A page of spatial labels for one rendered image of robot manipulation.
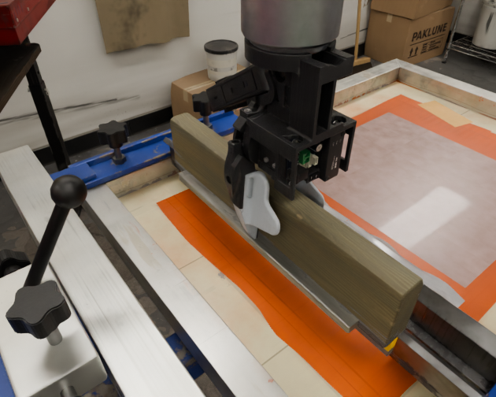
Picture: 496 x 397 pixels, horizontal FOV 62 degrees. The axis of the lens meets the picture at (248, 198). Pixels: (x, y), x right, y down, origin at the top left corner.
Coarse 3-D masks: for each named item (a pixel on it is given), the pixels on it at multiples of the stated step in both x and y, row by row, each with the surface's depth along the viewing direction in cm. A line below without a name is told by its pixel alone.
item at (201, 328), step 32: (384, 64) 97; (352, 96) 89; (448, 96) 89; (480, 96) 84; (96, 192) 60; (128, 192) 65; (96, 224) 59; (128, 224) 54; (128, 256) 50; (160, 256) 50; (160, 288) 46; (192, 288) 46; (192, 320) 43; (192, 352) 44; (224, 352) 40; (224, 384) 38; (256, 384) 38
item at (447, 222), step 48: (480, 144) 76; (432, 192) 65; (480, 192) 65; (384, 240) 57; (432, 240) 57; (480, 240) 57; (240, 288) 51; (288, 288) 51; (480, 288) 51; (288, 336) 46; (336, 336) 46; (336, 384) 42; (384, 384) 42
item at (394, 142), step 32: (384, 128) 81; (416, 128) 81; (448, 128) 81; (480, 128) 81; (352, 160) 72; (384, 160) 72; (416, 160) 72; (192, 192) 65; (320, 192) 65; (352, 192) 65; (384, 192) 65; (192, 224) 60; (224, 224) 60; (224, 256) 55; (256, 256) 55
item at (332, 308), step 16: (192, 176) 54; (208, 192) 52; (224, 208) 49; (240, 224) 47; (256, 240) 45; (272, 256) 43; (288, 272) 42; (304, 288) 40; (320, 288) 40; (320, 304) 39; (336, 304) 39; (336, 320) 38; (352, 320) 37
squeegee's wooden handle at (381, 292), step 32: (192, 128) 51; (192, 160) 53; (224, 160) 46; (224, 192) 49; (288, 224) 40; (320, 224) 38; (288, 256) 43; (320, 256) 38; (352, 256) 35; (384, 256) 35; (352, 288) 36; (384, 288) 33; (416, 288) 33; (384, 320) 35
